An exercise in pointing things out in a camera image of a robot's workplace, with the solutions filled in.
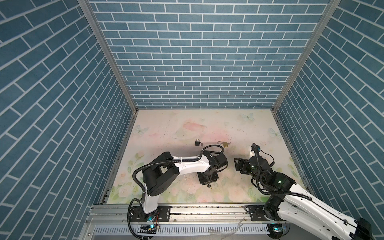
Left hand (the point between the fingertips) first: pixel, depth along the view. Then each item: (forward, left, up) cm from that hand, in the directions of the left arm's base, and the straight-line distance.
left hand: (212, 183), depth 84 cm
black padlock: (+27, +8, 0) cm, 29 cm away
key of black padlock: (+25, +5, +1) cm, 26 cm away
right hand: (+8, -13, +14) cm, 21 cm away
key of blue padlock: (-2, +2, 0) cm, 3 cm away
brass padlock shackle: (+28, -7, +1) cm, 29 cm away
